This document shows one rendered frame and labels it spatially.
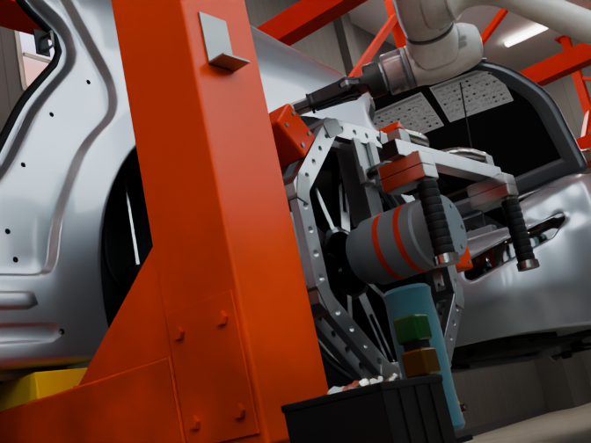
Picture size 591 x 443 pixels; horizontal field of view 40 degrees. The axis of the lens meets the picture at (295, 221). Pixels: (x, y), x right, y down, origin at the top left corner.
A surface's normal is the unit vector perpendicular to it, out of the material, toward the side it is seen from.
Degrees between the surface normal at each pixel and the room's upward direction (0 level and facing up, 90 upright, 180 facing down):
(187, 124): 90
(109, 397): 90
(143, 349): 90
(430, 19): 152
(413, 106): 143
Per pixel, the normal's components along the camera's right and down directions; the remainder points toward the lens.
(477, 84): -0.23, 0.72
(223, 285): -0.62, -0.07
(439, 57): 0.04, 0.65
